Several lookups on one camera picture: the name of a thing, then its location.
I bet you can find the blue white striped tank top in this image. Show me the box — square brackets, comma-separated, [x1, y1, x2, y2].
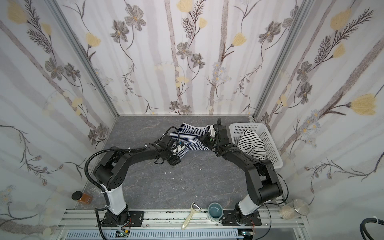
[169, 123, 210, 159]

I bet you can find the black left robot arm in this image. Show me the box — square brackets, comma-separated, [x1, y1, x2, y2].
[85, 139, 185, 228]

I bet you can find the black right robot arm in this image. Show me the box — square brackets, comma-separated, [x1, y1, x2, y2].
[199, 122, 283, 226]

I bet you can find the black white striped tank top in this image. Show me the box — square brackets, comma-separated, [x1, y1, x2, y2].
[237, 130, 267, 160]

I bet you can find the white plastic laundry basket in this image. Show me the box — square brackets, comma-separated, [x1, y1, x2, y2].
[230, 123, 284, 169]

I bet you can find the cream vegetable peeler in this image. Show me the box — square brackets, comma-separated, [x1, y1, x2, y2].
[181, 202, 202, 231]

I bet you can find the teal ceramic mug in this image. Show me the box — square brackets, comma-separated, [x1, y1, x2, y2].
[207, 203, 224, 222]

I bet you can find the amber spice jar black lid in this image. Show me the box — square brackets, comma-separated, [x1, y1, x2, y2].
[71, 191, 93, 205]

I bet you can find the clear jar with metal lid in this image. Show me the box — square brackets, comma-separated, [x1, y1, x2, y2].
[280, 199, 310, 220]

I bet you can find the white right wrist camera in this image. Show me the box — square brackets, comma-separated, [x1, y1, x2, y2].
[209, 125, 216, 139]

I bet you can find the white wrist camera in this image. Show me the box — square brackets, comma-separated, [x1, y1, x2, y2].
[209, 125, 216, 139]
[173, 141, 185, 154]

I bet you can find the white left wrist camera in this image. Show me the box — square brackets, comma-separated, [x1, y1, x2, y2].
[173, 141, 185, 154]

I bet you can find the black corrugated cable conduit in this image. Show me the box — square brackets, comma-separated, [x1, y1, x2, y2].
[83, 146, 151, 240]

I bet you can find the aluminium mounting rail frame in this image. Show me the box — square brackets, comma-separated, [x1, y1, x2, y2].
[52, 209, 310, 240]

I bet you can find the black cable bottom right corner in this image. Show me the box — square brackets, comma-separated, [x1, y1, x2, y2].
[359, 217, 384, 240]

